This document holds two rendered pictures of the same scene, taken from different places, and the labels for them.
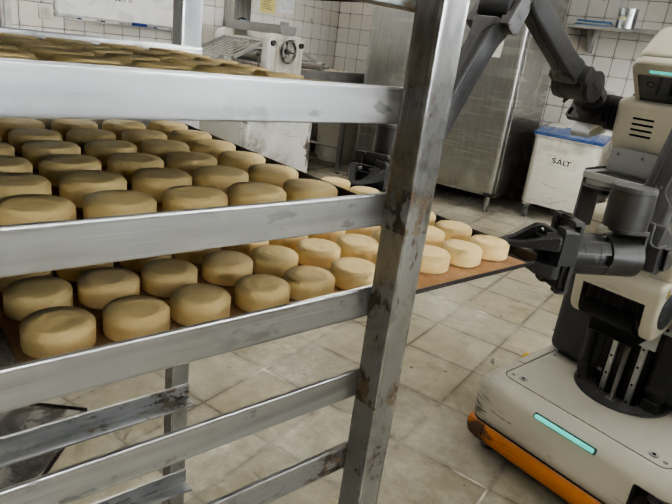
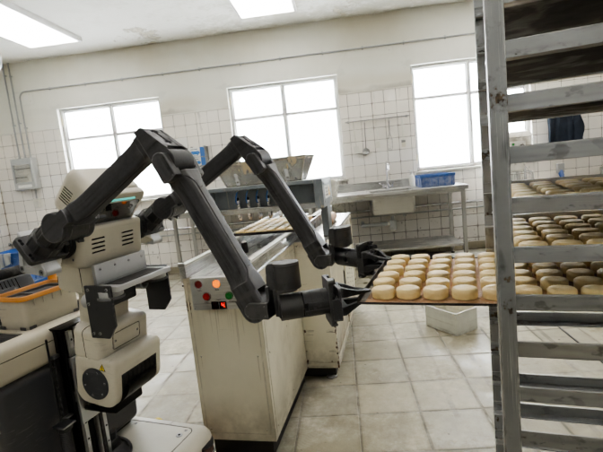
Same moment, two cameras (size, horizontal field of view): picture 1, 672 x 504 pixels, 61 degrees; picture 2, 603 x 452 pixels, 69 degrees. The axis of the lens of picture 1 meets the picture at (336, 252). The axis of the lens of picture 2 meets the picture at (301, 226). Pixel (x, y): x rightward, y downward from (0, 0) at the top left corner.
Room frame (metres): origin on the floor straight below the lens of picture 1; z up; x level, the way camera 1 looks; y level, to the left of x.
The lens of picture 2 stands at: (1.50, 0.76, 1.25)
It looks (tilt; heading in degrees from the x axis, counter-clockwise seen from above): 8 degrees down; 242
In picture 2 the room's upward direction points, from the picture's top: 6 degrees counter-clockwise
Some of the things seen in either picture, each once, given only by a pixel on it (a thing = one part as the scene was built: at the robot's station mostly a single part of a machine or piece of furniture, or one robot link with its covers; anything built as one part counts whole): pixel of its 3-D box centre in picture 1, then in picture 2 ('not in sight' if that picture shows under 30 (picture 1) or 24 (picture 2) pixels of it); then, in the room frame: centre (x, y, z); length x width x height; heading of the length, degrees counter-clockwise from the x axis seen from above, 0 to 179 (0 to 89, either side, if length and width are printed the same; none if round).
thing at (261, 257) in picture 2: not in sight; (300, 229); (0.26, -1.65, 0.87); 2.01 x 0.03 x 0.07; 50
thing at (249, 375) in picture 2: not in sight; (255, 332); (0.77, -1.27, 0.45); 0.70 x 0.34 x 0.90; 50
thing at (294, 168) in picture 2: not in sight; (266, 171); (0.44, -1.66, 1.25); 0.56 x 0.29 x 0.14; 140
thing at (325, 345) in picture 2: not in sight; (297, 283); (0.13, -2.02, 0.42); 1.28 x 0.72 x 0.84; 50
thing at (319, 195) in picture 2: not in sight; (270, 211); (0.44, -1.66, 1.01); 0.72 x 0.33 x 0.34; 140
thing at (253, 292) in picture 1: (262, 293); not in sight; (0.47, 0.06, 0.96); 0.05 x 0.05 x 0.02
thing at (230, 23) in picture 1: (260, 27); not in sight; (4.76, 0.81, 1.23); 0.58 x 0.19 x 0.07; 57
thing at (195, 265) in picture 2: not in sight; (256, 231); (0.48, -1.84, 0.87); 2.01 x 0.03 x 0.07; 50
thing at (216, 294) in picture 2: not in sight; (219, 292); (1.00, -1.00, 0.77); 0.24 x 0.04 x 0.14; 140
